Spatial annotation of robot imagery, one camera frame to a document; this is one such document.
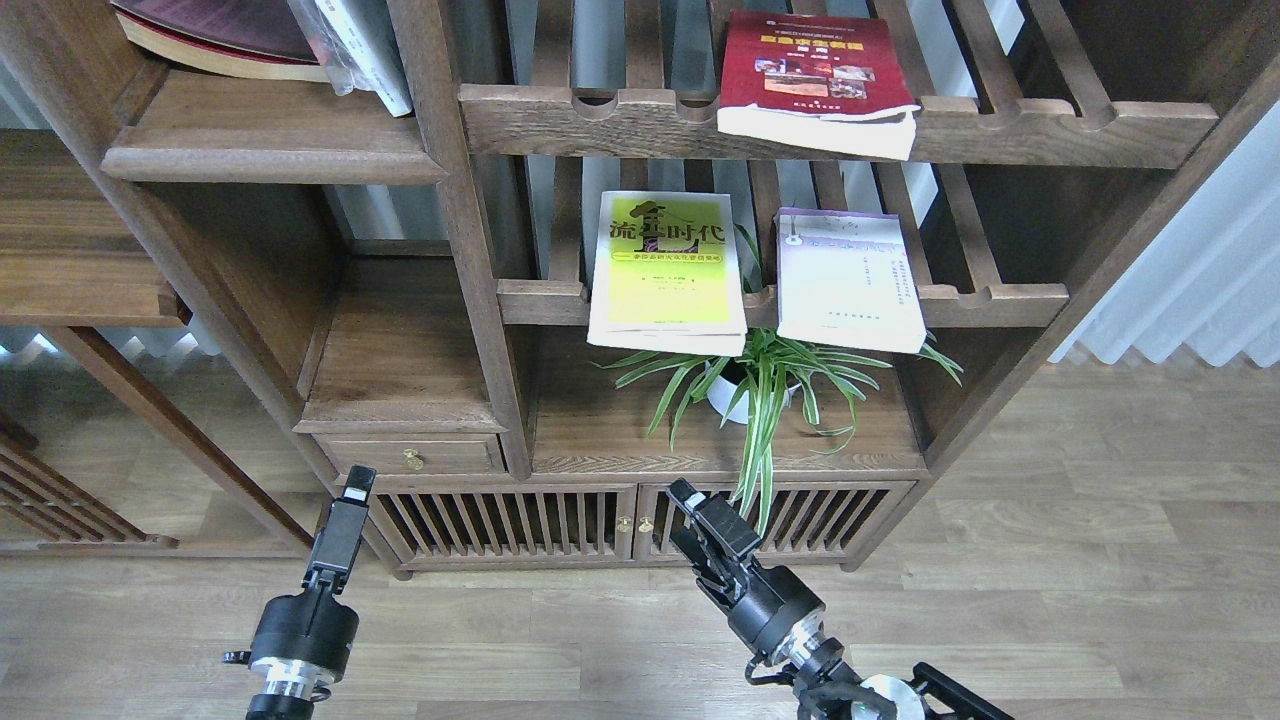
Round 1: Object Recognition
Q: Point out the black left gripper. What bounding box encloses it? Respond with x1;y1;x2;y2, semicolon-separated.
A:
221;465;378;682

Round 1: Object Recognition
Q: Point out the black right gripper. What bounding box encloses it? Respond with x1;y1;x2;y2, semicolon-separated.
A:
666;478;826;661

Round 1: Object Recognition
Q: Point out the white and purple book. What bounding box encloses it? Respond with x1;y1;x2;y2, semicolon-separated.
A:
777;208;925;354

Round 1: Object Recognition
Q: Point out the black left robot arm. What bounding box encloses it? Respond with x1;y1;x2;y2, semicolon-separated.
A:
223;465;376;719

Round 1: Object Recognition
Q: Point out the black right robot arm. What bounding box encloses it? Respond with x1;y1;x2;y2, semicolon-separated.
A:
667;478;1009;719

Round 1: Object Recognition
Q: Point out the green spider plant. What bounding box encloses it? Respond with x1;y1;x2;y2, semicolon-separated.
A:
596;224;964;546

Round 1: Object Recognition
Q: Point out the yellow-green paperback book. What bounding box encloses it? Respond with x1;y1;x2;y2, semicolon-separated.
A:
588;191;748;357

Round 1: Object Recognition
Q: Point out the dark wooden bookshelf unit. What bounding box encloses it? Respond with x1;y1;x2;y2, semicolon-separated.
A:
3;1;1277;575

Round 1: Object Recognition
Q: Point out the red paperback book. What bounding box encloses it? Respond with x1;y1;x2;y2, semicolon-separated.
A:
716;9;920;161

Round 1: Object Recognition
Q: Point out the white book in plastic wrap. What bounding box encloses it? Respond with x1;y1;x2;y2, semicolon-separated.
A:
288;1;413;117

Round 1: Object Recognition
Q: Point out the maroon book with cream pages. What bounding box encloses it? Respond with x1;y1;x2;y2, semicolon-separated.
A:
110;1;328;83

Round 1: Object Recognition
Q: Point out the white pleated curtain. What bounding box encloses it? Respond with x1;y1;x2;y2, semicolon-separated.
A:
1050;106;1279;366

